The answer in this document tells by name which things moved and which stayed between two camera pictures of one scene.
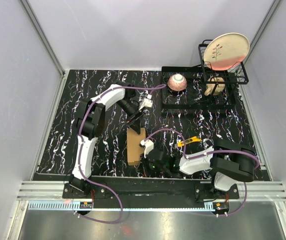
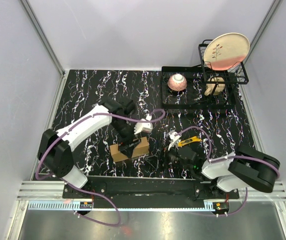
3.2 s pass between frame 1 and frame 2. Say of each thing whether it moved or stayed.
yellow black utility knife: stayed
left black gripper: moved
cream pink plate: stayed
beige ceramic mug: stayed
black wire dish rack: stayed
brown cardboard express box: moved
